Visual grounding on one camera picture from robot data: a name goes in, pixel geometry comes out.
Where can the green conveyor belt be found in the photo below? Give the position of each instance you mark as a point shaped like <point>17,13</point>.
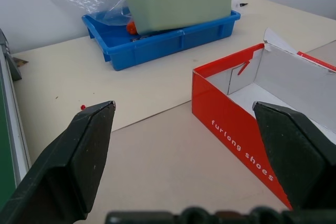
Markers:
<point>8,119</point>

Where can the orange round item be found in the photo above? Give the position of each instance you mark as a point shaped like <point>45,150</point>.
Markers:
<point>131,27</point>

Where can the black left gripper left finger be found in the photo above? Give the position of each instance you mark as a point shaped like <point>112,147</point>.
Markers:
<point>68,161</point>

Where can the small black tool bit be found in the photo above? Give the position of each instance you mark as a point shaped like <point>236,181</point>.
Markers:
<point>242,4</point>

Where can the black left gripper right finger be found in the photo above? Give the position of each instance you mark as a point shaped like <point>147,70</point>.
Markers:
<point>296,155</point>

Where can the beige cardboard table sheet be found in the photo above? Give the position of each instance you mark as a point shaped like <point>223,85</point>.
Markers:
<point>157,155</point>
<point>65,77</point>

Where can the blue plastic tray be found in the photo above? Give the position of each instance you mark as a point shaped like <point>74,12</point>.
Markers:
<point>162,48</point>

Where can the tiny red scrap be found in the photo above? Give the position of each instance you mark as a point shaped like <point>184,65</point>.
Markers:
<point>83,107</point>

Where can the pale green plastic bin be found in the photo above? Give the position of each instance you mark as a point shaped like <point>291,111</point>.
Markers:
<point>178,1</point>

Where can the red shoe box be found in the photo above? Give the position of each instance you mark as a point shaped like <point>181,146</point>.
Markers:
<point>223,119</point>

